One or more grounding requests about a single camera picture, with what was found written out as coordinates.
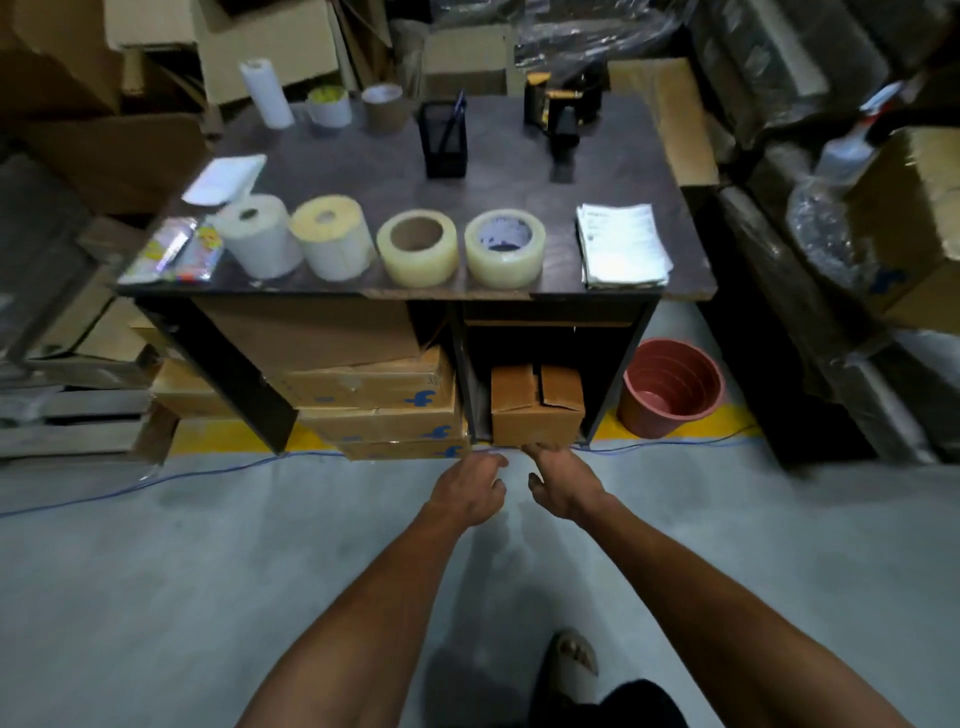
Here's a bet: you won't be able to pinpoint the clear tape roll printed core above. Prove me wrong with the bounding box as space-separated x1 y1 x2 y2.
463 208 547 291

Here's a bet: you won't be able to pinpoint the white paper packet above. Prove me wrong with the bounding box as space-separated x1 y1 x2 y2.
180 154 268 207

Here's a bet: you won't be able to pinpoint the cardboard box behind table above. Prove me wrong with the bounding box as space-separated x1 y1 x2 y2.
422 22 520 98

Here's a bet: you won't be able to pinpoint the person's right hand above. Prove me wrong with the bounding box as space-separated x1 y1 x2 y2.
522 442 609 522

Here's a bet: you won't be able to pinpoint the yellowish label roll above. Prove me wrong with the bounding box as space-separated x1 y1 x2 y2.
288 195 376 283

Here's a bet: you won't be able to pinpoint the person's black shorts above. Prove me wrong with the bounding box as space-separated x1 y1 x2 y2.
528 678 690 728

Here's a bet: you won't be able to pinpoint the silver plastic packet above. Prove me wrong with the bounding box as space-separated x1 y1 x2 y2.
118 217 198 286

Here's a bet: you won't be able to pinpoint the person's beige sandal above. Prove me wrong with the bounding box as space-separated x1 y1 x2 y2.
541 630 601 706

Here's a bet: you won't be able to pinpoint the white label roll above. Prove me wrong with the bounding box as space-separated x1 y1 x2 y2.
213 193 304 281

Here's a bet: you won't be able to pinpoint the flat cardboard sheet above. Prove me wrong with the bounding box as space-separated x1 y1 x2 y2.
607 58 720 189

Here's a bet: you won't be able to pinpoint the dark wooden table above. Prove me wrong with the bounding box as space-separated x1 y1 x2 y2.
116 93 720 456

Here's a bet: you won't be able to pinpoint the small brown cardboard box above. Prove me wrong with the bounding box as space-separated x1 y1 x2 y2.
490 364 586 450

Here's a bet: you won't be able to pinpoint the tilted pale cardboard box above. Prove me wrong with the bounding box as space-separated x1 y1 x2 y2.
191 0 358 106

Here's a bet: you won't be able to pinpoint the blue pen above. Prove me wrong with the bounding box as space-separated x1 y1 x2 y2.
441 90 468 155

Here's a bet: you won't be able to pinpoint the clear plastic bag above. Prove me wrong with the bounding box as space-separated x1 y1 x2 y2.
785 176 880 292

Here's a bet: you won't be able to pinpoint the tall white paper roll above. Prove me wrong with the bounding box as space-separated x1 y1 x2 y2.
238 58 296 131

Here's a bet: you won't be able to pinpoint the person's left hand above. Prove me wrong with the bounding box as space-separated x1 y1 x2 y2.
431 452 510 530

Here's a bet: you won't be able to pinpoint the large brown cardboard carton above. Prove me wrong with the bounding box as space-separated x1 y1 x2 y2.
0 0 126 118

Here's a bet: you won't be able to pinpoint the clear tape roll brown core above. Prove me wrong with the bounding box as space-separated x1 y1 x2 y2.
376 209 460 289

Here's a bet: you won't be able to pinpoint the wooden pallet stack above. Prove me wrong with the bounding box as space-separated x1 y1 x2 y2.
0 358 181 465

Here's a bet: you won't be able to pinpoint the large plain cardboard box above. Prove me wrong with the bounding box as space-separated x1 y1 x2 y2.
193 296 423 374

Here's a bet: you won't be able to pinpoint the black yellow tape dispenser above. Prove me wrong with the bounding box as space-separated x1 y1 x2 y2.
522 69 606 162

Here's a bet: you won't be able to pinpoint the black mesh pen holder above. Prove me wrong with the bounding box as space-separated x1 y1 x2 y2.
417 99 469 180

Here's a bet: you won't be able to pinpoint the big cardboard box blue print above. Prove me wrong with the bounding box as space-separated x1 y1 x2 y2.
847 126 960 336

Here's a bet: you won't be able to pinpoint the blue cable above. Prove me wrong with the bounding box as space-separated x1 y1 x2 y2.
0 424 762 520

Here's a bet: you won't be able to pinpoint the small white roll yellow top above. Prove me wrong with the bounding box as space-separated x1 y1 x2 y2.
306 84 353 131

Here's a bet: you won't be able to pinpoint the brown cardboard tape core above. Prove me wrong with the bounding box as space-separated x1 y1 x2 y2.
361 82 411 137

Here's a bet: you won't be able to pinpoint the terracotta plastic bucket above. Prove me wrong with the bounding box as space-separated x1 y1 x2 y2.
617 338 726 441

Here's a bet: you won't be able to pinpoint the person's right forearm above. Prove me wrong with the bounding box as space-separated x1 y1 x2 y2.
573 495 912 728

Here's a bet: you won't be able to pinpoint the plastic wrapped dark bundle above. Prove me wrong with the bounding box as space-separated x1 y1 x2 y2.
701 183 960 468

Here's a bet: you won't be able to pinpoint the stack of white papers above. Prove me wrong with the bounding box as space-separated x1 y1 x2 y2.
575 202 674 291

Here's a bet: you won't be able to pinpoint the person's left forearm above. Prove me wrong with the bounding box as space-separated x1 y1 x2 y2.
236 504 489 728

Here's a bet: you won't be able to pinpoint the white spray bottle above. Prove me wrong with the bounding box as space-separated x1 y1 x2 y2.
813 81 906 189

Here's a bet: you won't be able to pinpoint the flat cardboard box blue print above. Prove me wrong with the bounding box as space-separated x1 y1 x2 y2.
297 390 468 444
266 346 457 411
337 435 471 462

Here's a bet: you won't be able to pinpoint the colourful plastic packet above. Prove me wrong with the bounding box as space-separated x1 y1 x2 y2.
174 223 226 283

